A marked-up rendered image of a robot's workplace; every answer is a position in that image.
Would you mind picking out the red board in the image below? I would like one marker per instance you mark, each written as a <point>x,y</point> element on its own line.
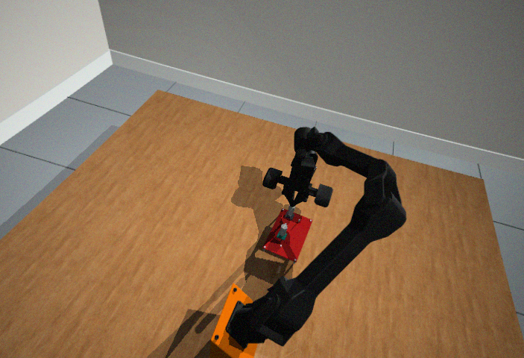
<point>288,234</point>

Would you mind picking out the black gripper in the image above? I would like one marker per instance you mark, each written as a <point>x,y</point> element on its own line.
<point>298,183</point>

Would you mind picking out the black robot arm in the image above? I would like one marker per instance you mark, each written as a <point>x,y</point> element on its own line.
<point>289,303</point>

